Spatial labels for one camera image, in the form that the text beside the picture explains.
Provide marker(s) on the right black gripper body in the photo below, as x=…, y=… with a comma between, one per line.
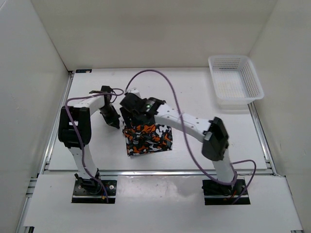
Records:
x=126, y=113

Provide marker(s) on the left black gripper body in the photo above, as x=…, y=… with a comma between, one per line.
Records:
x=110, y=114

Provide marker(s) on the orange camouflage shorts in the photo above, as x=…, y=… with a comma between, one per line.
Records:
x=147, y=138

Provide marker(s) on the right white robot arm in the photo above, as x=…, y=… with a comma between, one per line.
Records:
x=211, y=133

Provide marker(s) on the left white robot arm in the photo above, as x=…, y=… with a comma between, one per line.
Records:
x=75, y=131

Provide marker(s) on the white plastic basket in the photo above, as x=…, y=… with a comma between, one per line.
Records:
x=235, y=80

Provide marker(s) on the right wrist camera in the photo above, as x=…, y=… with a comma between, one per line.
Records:
x=134, y=91

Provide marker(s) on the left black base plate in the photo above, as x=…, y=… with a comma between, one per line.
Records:
x=90, y=191

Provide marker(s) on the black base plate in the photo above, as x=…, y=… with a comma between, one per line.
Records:
x=216, y=194
x=90, y=191

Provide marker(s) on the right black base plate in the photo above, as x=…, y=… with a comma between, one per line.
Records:
x=216, y=194

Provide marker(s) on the aluminium front rail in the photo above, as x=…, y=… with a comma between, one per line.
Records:
x=158, y=172

